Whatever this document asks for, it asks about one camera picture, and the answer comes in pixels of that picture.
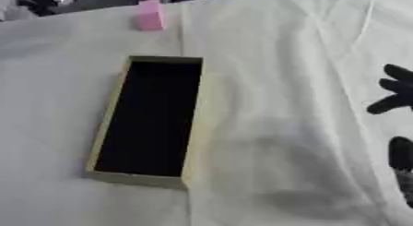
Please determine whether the pink rectangular block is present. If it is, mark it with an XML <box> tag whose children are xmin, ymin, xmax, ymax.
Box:
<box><xmin>134</xmin><ymin>0</ymin><xmax>167</xmax><ymax>31</ymax></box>

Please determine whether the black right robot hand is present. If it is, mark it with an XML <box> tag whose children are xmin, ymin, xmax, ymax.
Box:
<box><xmin>366</xmin><ymin>64</ymin><xmax>413</xmax><ymax>208</ymax></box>

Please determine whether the tan box with black inside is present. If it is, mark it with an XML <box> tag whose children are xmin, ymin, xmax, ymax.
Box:
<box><xmin>82</xmin><ymin>54</ymin><xmax>207</xmax><ymax>191</ymax></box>

